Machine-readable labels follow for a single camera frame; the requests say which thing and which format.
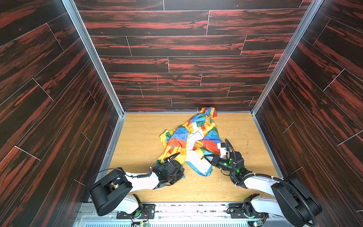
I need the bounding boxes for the aluminium front rail frame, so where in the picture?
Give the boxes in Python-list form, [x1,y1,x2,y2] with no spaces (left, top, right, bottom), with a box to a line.
[73,202,291,227]

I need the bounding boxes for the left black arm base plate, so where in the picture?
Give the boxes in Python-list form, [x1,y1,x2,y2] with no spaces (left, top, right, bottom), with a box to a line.
[116,203,156,220]

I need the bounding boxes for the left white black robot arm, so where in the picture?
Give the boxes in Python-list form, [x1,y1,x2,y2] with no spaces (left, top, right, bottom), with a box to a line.
[90,158,184,218]

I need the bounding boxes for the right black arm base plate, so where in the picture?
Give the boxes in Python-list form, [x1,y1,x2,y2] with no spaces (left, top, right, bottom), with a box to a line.
[226,202,266,219]

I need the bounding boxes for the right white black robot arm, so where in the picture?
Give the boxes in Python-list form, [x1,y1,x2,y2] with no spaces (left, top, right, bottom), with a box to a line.
[203,154,322,227]

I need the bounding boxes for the multicoloured patchwork jacket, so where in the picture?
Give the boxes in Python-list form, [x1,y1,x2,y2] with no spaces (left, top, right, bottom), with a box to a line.
[157,107,222,177]

